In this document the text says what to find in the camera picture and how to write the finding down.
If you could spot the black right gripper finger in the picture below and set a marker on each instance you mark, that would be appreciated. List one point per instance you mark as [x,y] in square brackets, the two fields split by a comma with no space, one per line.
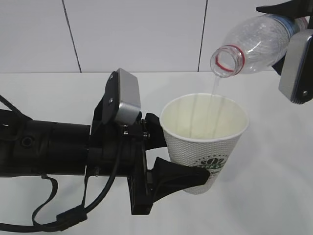
[278,66]
[293,9]

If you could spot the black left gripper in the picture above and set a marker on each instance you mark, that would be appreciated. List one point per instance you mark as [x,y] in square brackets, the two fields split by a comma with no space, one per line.
[121,152]

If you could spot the clear water bottle red label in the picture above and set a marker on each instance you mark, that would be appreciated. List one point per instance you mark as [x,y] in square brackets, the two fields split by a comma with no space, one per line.
[255,44]

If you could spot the white paper cup green logo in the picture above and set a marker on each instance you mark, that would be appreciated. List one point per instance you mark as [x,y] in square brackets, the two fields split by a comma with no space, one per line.
[202,130]

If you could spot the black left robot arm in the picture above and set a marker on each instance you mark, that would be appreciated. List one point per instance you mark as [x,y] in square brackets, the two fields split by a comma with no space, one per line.
[34,148]

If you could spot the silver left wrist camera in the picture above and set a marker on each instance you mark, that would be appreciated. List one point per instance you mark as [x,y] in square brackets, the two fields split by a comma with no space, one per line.
[120,102]

